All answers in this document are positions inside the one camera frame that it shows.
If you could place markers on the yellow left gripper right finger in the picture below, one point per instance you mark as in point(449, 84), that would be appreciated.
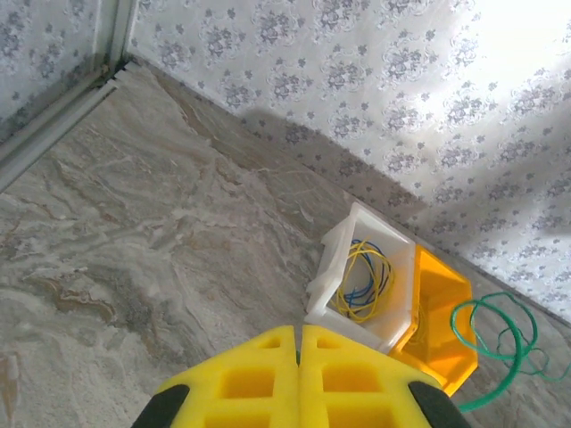
point(348, 356)

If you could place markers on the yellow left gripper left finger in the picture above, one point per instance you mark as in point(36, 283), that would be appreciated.
point(250, 356)

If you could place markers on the white plastic bin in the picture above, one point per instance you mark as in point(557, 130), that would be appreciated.
point(336, 258)

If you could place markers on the orange plastic bin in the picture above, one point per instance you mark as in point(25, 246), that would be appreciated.
point(441, 312)

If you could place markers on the aluminium enclosure frame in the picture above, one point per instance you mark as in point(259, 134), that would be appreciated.
point(53, 129)

